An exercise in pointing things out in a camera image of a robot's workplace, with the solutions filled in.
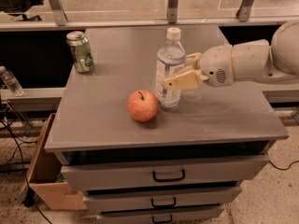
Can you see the clear plastic water bottle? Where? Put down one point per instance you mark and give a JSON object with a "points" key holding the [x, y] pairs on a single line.
{"points": [[171, 58]]}

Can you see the metal railing post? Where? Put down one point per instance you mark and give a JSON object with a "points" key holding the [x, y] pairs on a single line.
{"points": [[58, 12], [172, 11], [243, 12]]}

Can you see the cardboard box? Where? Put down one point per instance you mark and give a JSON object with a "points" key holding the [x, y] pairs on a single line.
{"points": [[42, 175]]}

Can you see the grey drawer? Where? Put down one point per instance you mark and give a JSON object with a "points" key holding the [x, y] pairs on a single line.
{"points": [[143, 174], [158, 199], [161, 216]]}

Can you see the top grey drawer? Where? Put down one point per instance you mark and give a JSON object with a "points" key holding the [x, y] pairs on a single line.
{"points": [[143, 174]]}

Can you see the middle grey drawer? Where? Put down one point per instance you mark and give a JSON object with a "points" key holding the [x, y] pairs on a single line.
{"points": [[158, 199]]}

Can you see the grey drawer cabinet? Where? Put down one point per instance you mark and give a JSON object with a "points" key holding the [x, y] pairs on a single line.
{"points": [[93, 124]]}

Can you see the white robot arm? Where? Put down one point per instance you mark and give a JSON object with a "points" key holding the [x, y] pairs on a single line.
{"points": [[271, 62]]}

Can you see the green soda can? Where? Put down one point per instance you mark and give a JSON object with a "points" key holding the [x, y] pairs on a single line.
{"points": [[80, 49]]}

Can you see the small bottle on ledge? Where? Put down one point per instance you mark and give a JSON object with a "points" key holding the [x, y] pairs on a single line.
{"points": [[11, 82]]}

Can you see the bottom grey drawer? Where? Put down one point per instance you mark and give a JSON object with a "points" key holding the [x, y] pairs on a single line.
{"points": [[161, 216]]}

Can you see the right metal railing post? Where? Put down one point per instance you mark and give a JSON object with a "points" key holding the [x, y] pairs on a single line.
{"points": [[243, 12]]}

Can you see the middle metal railing post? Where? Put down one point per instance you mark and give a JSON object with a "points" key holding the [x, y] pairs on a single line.
{"points": [[172, 11]]}

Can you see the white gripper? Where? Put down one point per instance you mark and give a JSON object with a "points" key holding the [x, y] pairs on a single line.
{"points": [[215, 65]]}

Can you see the left metal railing post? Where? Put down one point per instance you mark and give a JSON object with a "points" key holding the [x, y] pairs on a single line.
{"points": [[58, 12]]}

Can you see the red apple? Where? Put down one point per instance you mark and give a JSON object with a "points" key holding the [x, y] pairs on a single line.
{"points": [[142, 105]]}

